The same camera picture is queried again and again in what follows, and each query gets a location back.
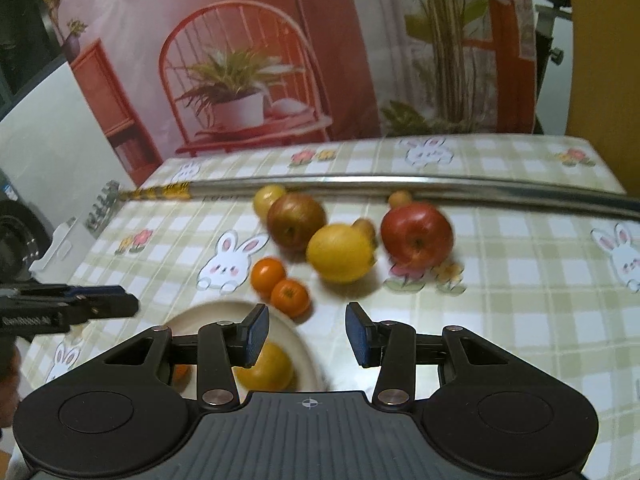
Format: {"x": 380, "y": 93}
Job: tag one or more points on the washing machine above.
{"x": 15, "y": 240}

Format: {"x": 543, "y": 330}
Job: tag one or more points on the telescopic metal pole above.
{"x": 350, "y": 185}

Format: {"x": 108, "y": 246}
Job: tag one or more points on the white plastic object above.
{"x": 65, "y": 240}

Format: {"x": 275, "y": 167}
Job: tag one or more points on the checked rabbit tablecloth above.
{"x": 525, "y": 285}

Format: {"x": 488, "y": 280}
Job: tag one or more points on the yellow lemon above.
{"x": 342, "y": 252}

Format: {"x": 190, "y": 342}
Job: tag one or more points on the bright red apple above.
{"x": 417, "y": 235}

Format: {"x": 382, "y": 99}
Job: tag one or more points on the small yellow fruit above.
{"x": 267, "y": 199}

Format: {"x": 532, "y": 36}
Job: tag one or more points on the large orange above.
{"x": 275, "y": 370}

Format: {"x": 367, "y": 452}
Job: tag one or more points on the cream round plate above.
{"x": 200, "y": 317}

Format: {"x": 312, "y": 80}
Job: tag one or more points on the dark red-green apple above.
{"x": 295, "y": 222}

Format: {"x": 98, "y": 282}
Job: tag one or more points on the dark window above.
{"x": 20, "y": 35}

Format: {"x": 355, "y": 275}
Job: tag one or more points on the brown wooden board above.
{"x": 600, "y": 60}

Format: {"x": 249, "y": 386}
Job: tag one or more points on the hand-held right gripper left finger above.
{"x": 256, "y": 335}

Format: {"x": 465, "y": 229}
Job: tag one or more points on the printed backdrop cloth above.
{"x": 350, "y": 60}

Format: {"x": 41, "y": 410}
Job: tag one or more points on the small tan fruit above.
{"x": 400, "y": 199}
{"x": 365, "y": 230}

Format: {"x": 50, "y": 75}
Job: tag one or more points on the small tangerine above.
{"x": 290, "y": 297}
{"x": 268, "y": 272}

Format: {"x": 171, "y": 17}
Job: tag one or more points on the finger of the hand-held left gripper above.
{"x": 95, "y": 290}
{"x": 110, "y": 306}

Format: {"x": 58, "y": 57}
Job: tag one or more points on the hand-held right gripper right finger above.
{"x": 360, "y": 335}

